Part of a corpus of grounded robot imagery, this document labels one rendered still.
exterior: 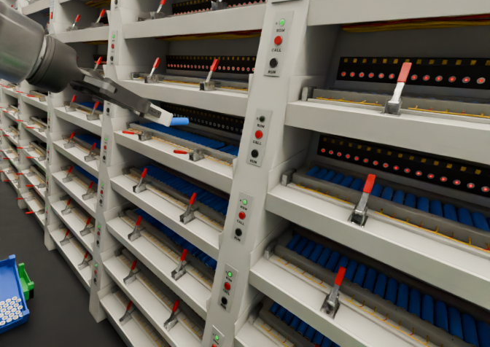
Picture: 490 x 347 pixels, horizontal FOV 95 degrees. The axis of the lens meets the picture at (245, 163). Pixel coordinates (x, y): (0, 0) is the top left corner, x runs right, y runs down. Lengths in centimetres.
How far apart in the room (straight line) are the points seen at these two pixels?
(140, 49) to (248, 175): 72
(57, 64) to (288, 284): 57
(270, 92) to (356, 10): 20
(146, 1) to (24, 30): 73
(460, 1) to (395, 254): 38
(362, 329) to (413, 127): 37
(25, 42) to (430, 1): 55
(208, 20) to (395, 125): 50
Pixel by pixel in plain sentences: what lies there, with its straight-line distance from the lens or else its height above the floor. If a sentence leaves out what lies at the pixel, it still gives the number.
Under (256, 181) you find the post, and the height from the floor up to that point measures 91.
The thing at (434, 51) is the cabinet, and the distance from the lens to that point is 66.
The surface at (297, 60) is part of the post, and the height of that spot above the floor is 117.
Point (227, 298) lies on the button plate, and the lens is 66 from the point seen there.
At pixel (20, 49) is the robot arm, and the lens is 41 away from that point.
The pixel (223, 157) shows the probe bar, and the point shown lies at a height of 93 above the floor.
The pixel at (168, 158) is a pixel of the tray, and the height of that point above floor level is 88.
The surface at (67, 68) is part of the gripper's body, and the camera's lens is 43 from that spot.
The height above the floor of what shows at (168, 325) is 34.
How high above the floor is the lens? 104
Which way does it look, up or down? 11 degrees down
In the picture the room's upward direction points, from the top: 11 degrees clockwise
